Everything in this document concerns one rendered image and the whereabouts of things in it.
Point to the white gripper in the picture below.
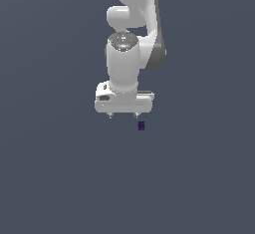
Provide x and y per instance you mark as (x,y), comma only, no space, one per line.
(123,103)

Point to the small dark purple block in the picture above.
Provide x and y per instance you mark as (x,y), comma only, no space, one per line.
(141,125)

